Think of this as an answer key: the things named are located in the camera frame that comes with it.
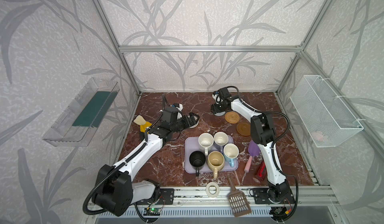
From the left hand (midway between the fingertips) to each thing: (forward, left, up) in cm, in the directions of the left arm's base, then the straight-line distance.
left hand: (197, 115), depth 81 cm
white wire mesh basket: (-12, -55, +15) cm, 58 cm away
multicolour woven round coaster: (-7, +2, +6) cm, 9 cm away
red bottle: (-25, -35, -17) cm, 46 cm away
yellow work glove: (+8, +39, -18) cm, 43 cm away
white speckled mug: (-6, -6, -19) cm, 21 cm away
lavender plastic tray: (-8, +3, -20) cm, 21 cm away
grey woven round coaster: (+14, -16, -19) cm, 28 cm away
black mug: (-18, -1, -19) cm, 26 cm away
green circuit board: (-42, +21, -21) cm, 51 cm away
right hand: (+21, -12, -17) cm, 29 cm away
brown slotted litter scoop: (-37, -21, -19) cm, 47 cm away
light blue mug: (-13, -20, -18) cm, 30 cm away
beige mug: (-18, -11, -19) cm, 28 cm away
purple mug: (-6, -15, -17) cm, 24 cm away
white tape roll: (-32, -9, -21) cm, 40 cm away
